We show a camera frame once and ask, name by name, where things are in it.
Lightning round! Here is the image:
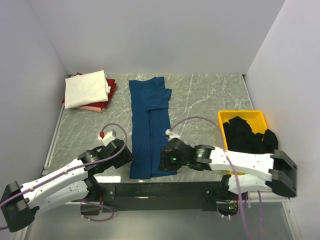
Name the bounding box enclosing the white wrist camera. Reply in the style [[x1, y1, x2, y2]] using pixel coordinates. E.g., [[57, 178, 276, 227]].
[[98, 130, 117, 146], [164, 129, 181, 141]]

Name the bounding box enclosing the yellow plastic bin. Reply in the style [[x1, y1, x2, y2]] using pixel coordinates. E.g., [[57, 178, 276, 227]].
[[217, 109, 284, 176]]

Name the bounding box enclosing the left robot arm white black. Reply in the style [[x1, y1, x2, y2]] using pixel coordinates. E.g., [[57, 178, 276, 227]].
[[0, 139, 133, 233]]

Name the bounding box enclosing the folded white t shirt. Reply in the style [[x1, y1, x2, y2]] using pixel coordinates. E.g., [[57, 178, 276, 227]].
[[64, 69, 112, 110]]

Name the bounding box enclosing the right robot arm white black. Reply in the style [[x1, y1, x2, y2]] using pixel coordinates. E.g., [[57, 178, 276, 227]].
[[158, 138, 298, 200]]

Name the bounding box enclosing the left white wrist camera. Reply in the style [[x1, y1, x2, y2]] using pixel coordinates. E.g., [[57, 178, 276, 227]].
[[98, 130, 117, 146]]

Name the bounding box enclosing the black base beam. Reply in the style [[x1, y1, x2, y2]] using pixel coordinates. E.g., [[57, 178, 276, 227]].
[[87, 180, 236, 212]]

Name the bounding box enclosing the black t shirt in bin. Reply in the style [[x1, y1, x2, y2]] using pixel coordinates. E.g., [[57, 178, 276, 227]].
[[223, 116, 279, 154]]

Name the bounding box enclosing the folded red t shirt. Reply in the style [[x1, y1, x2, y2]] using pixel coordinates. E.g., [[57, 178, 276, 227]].
[[61, 72, 117, 109]]

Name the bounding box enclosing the blue t shirt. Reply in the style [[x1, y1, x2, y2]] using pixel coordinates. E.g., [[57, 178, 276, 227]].
[[129, 76, 177, 180]]

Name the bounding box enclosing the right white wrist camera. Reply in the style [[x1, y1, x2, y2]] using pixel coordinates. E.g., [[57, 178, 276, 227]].
[[164, 129, 181, 141]]

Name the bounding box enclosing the aluminium frame rail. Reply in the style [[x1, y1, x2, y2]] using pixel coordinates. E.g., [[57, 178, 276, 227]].
[[13, 104, 65, 240]]

